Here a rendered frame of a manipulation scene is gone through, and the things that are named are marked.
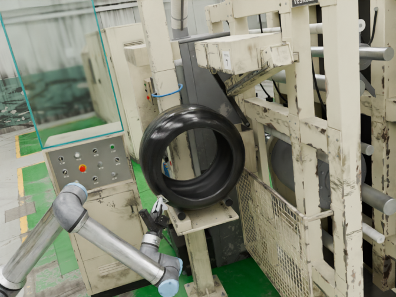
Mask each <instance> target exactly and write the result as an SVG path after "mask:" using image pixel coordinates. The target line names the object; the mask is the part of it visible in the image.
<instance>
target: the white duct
mask: <svg viewBox="0 0 396 297"><path fill-rule="evenodd" d="M187 17H188V0H184V14H183V28H185V27H187ZM180 20H181V0H171V27H172V28H173V29H180V27H181V21H180Z"/></svg>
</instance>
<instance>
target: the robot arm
mask: <svg viewBox="0 0 396 297"><path fill-rule="evenodd" d="M87 196H88V194H87V190H86V189H85V187H84V186H83V185H81V184H79V183H69V184H67V185H66V186H64V188H63V189H62V190H61V192H60V193H59V195H58V196H57V197H56V198H55V200H54V201H53V203H52V205H51V206H50V207H49V209H48V210H47V211H46V213H45V214H44V215H43V217H42V218H41V219H40V221H39V222H38V223H37V225H36V226H35V227H34V228H33V230H32V231H31V233H30V234H29V235H28V236H27V238H26V239H25V240H24V241H23V243H22V244H21V246H20V247H19V248H18V250H17V251H16V252H15V253H14V255H13V256H12V258H10V260H9V261H8V263H7V264H4V265H1V266H0V297H16V296H17V294H18V293H19V292H20V290H21V289H22V288H23V287H24V286H25V284H26V282H27V275H28V274H29V273H30V271H31V270H32V268H33V267H34V266H35V265H36V264H37V262H38V261H39V260H40V259H41V257H42V256H43V254H44V253H45V252H46V251H47V249H48V248H49V247H50V246H51V245H52V243H53V242H54V240H55V239H56V238H57V237H58V235H59V234H60V233H61V232H62V230H63V229H65V230H66V231H67V232H69V233H77V234H79V235H80V236H82V237H83V238H84V239H86V240H88V241H89V242H91V243H92V244H94V245H95V246H96V247H98V248H100V249H101V250H103V251H104V252H105V253H107V254H109V255H110V256H112V257H113V258H114V259H116V260H118V261H119V262H121V263H122V264H124V265H125V266H127V267H128V268H130V269H131V270H133V271H134V272H135V273H137V274H139V275H140V276H142V277H143V278H144V279H146V280H148V281H149V282H150V283H151V284H152V285H154V286H155V287H157V288H158V291H159V294H160V295H161V296H163V297H172V296H174V295H175V294H176V293H177V292H178V290H179V276H180V274H181V272H182V267H183V266H182V265H183V262H182V260H181V259H179V258H177V257H174V256H170V255H166V254H163V253H160V252H158V249H159V245H160V241H161V239H163V236H161V234H162V231H163V229H165V228H167V227H168V223H169V220H170V219H169V218H168V217H167V216H165V215H162V214H163V212H164V210H167V209H168V207H167V206H166V205H165V204H164V203H163V198H162V197H160V198H159V199H158V200H157V201H156V202H155V204H154V206H153V207H152V209H151V211H150V213H149V212H148V210H147V209H141V210H140V211H139V214H140V216H141V218H142V219H143V221H144V223H145V224H146V226H147V228H148V230H150V232H146V234H145V235H143V239H142V241H141V246H140V250H138V249H136V248H135V247H134V246H132V245H130V244H129V243H128V242H126V241H125V240H123V239H122V238H121V237H119V236H117V235H116V234H115V233H113V232H112V231H110V230H109V229H107V228H106V227H104V226H103V225H102V224H100V223H98V222H97V221H96V220H94V219H93V218H92V217H90V216H89V215H88V210H87V209H85V208H83V204H84V203H85V202H86V200H87ZM167 221H168V223H167Z"/></svg>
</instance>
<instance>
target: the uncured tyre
mask: <svg viewBox="0 0 396 297"><path fill-rule="evenodd" d="M194 128H208V129H211V130H212V131H213V133H214V135H215V138H216V143H217V149H216V155H215V158H214V160H213V163H212V164H211V165H210V167H209V168H208V169H207V170H206V171H205V172H204V173H203V174H201V175H199V176H197V177H195V178H193V179H189V180H176V179H172V178H170V177H168V176H166V175H165V174H163V173H162V171H161V163H162V159H163V155H164V152H165V151H166V148H167V147H168V146H169V144H170V143H171V142H172V141H173V140H174V139H175V138H176V137H177V136H178V135H180V134H181V133H184V132H185V131H187V130H191V129H194ZM138 155H139V162H140V167H141V170H142V172H143V175H144V178H145V181H146V183H147V185H148V187H149V189H150V190H151V191H152V193H153V194H154V195H155V196H156V197H157V196H159V195H162V196H163V197H164V198H166V199H167V200H168V201H169V202H166V203H165V204H167V205H169V206H171V207H174V208H177V209H181V210H200V209H205V208H208V207H210V206H213V205H215V204H217V203H218V202H220V201H222V200H223V199H224V198H225V197H227V196H228V195H229V194H230V193H231V192H232V191H233V189H234V188H235V187H236V185H237V184H238V182H239V180H240V178H241V176H242V173H243V169H244V166H245V147H244V143H243V140H242V137H241V135H240V133H239V131H238V129H237V128H236V127H235V125H234V124H233V123H232V122H231V121H230V120H229V119H228V118H226V117H225V116H223V115H222V114H220V113H218V112H217V111H215V110H212V109H211V108H209V107H206V106H204V105H200V104H180V105H176V106H174V107H171V108H168V109H166V110H165V111H163V112H162V113H160V114H159V115H158V116H157V117H155V118H154V119H153V120H152V121H151V123H150V124H149V125H148V126H147V128H146V130H145V132H144V134H143V136H142V138H141V142H140V147H139V154H138Z"/></svg>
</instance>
